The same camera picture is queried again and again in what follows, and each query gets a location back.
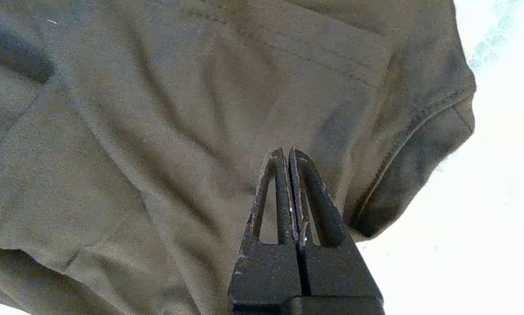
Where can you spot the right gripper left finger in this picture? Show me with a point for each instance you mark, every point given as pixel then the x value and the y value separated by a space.
pixel 266 271

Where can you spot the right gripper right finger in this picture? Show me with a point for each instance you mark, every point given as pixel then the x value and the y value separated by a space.
pixel 336 271

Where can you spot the black t-shirt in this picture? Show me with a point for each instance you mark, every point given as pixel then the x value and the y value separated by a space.
pixel 156 131

